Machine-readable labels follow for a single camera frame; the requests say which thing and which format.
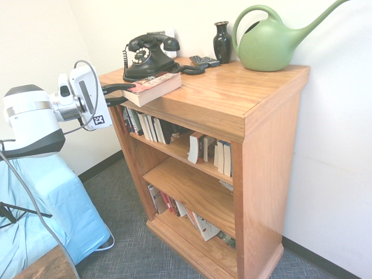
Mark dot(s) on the colourful spine upright book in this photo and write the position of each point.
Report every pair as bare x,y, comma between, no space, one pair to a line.
132,120

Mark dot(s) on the blue cover paperback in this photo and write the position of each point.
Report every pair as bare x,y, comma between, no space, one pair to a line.
227,160

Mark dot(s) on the green plastic watering can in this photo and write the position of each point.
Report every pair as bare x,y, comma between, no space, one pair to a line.
264,49

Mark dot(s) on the orange-red spine book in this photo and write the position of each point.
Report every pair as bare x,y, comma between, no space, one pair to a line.
173,206

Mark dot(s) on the black rotary telephone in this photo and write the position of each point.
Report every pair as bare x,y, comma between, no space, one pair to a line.
191,69

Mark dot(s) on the thin grey orange booklets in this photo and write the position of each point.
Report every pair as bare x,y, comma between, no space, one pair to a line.
191,218

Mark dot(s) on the dark brown slim book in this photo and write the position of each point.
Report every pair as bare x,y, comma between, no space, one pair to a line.
202,146

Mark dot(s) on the black rotary telephone base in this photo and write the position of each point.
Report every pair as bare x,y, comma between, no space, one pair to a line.
145,62

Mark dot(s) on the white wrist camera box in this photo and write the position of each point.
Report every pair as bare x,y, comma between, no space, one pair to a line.
64,90

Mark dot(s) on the black glossy vase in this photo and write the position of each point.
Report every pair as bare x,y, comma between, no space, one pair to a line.
222,43

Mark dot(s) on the dark red upright book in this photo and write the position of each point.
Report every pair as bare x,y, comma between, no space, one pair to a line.
122,119

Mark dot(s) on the black remote control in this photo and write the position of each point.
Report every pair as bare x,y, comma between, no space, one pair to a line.
197,60

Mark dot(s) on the cream page paperback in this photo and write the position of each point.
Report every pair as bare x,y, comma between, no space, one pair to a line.
219,157

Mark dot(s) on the black cover leaning book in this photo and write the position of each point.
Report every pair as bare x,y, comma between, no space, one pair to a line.
174,130

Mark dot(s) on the plain white book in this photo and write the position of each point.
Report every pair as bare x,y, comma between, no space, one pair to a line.
180,209

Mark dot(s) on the wooden bookshelf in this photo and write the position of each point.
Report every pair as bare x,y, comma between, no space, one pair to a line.
232,96

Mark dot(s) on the white page upright paperback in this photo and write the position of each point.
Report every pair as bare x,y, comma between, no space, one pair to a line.
160,130
146,128

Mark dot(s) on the red spine book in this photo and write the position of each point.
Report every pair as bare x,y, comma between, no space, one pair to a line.
166,202

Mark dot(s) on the black tripod stand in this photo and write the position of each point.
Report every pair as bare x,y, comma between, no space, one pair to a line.
17,213

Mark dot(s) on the white wall plate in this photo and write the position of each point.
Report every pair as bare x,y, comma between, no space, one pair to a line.
171,33

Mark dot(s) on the thick paperback red cover book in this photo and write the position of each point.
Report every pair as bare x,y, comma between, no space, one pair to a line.
154,88

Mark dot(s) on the white grey paperback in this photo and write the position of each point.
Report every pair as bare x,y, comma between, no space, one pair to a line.
209,148

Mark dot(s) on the black telephone handset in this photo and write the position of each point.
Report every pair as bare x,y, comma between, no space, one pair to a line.
157,40

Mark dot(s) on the grey blue remote control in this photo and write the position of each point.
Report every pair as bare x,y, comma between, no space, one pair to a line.
212,62

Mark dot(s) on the white book with red print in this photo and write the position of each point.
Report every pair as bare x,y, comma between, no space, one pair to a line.
206,228

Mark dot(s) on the brown cover curved paperback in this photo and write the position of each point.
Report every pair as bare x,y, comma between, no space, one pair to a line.
193,148

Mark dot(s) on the flat lying dark cover book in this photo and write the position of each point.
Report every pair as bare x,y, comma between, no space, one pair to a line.
226,239

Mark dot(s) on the loose paper sheet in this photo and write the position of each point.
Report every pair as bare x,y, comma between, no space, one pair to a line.
227,186

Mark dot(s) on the light blue cloth cover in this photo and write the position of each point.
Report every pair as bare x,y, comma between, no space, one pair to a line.
58,203

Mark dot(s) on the dark spine thin book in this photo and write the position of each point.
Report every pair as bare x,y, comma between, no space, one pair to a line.
176,208

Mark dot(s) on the large book with tan pages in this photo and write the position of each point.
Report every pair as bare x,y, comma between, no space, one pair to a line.
157,199

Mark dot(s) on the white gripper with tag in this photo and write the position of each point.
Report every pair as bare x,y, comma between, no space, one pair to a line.
90,98

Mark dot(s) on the white tube frame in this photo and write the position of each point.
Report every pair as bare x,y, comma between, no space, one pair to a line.
110,241

